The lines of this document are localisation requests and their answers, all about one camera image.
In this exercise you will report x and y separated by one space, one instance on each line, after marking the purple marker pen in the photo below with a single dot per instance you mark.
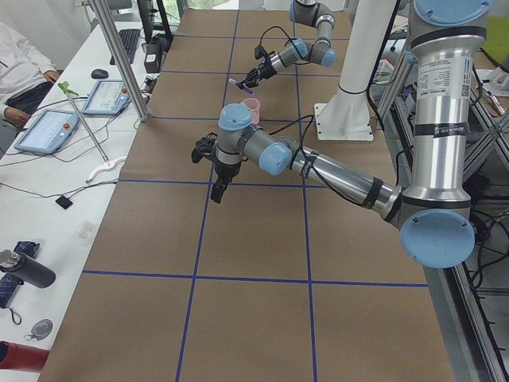
241 86

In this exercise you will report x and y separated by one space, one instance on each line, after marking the pink mesh pen holder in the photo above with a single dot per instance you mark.
253 106

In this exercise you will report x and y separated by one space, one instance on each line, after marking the black brown box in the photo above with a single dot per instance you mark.
155 54

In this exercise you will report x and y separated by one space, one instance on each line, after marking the black monitor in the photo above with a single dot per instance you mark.
154 22

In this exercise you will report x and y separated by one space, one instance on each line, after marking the black keyboard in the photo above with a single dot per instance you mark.
130 39

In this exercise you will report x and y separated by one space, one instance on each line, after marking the far blue teach pendant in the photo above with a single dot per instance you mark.
107 98

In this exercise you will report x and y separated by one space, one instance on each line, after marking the blue teach pendant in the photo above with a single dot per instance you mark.
48 132
107 98

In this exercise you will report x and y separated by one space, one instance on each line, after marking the clear plastic packet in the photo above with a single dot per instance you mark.
85 233

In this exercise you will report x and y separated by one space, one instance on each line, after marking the black computer mouse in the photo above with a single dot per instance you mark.
99 74

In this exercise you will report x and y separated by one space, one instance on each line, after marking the small black square device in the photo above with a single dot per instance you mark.
64 202

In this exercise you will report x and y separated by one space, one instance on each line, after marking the near blue teach pendant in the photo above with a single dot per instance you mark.
48 132

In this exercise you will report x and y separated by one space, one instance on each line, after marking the black water bottle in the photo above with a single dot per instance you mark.
27 269

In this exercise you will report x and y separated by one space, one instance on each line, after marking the seated person in white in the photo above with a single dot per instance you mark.
27 75

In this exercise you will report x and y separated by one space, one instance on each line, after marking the round silver tag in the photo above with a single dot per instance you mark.
40 330

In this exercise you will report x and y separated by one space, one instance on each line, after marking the dark blue folded umbrella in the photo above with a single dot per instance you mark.
9 282

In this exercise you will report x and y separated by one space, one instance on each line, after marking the red bottle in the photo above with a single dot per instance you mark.
23 358

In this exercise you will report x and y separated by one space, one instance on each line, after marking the white camera mast with base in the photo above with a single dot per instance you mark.
346 115

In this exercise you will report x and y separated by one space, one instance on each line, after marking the aluminium frame post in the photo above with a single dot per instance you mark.
115 45

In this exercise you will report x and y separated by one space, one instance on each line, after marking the grabber stick green handle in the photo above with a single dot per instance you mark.
108 164

